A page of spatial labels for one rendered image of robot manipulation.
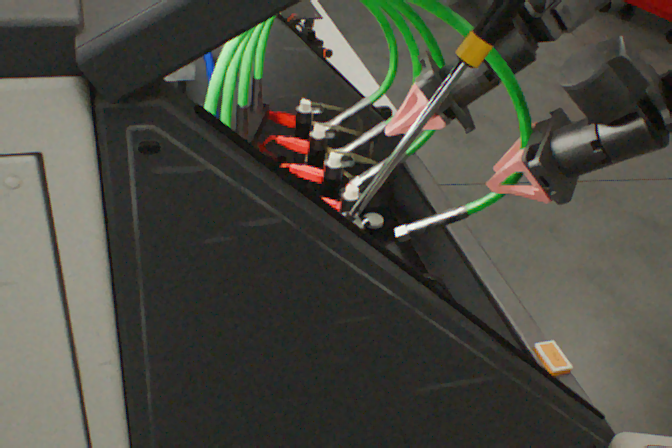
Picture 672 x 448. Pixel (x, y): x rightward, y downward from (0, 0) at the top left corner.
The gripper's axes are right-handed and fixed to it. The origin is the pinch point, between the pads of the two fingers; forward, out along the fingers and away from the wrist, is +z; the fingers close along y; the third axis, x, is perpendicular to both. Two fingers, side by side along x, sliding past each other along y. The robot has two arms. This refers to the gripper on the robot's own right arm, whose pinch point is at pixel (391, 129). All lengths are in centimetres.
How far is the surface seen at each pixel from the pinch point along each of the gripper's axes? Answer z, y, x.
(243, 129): 19.5, 8.1, -10.2
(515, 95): -15.9, 1.0, 11.4
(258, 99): 18.0, 7.3, -19.0
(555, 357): -1.2, -34.8, 16.0
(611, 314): 7, -160, -95
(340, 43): 16, -14, -77
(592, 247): 3, -163, -132
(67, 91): 1, 36, 44
